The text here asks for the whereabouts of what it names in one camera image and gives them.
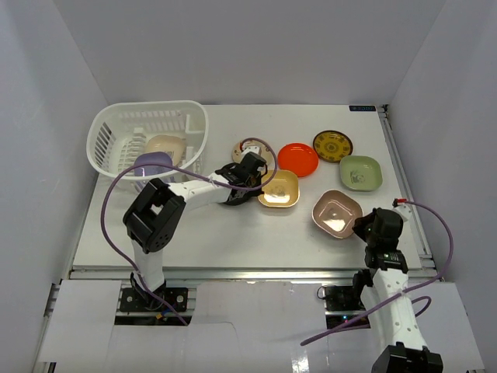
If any cream floral round plate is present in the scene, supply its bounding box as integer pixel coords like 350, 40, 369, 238
231, 140, 273, 165

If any blue table label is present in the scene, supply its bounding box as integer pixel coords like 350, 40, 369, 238
349, 105, 377, 112

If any cream square panda dish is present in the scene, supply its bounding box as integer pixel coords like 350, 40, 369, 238
144, 135, 186, 166

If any purple square panda dish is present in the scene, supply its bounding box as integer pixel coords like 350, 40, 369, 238
133, 152, 173, 183

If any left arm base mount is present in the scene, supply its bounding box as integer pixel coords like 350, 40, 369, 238
116, 287, 191, 326

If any pink square panda dish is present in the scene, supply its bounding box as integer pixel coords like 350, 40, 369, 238
311, 190, 363, 239

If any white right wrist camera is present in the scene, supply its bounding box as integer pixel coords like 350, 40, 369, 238
392, 198, 412, 222

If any white plastic dish basket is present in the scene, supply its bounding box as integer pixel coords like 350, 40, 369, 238
86, 100, 209, 180

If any yellow patterned round plate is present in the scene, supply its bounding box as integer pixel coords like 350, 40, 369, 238
312, 130, 353, 163

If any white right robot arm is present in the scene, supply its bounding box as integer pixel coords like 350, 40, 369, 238
350, 208, 443, 372

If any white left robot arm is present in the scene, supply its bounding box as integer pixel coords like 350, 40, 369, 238
123, 152, 268, 310

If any yellow square panda dish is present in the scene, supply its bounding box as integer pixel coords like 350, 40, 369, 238
258, 169, 300, 208

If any green square panda dish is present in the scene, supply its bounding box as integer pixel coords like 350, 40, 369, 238
339, 155, 383, 192

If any orange round plate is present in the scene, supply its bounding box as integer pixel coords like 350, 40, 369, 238
277, 143, 319, 178

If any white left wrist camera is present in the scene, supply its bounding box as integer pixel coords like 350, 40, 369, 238
240, 141, 262, 157

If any black round plate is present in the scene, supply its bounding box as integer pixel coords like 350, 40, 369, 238
224, 190, 252, 206

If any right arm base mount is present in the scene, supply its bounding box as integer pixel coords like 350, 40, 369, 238
316, 285, 365, 329

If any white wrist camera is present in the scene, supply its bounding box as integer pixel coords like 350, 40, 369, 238
392, 198, 412, 222
240, 141, 262, 157

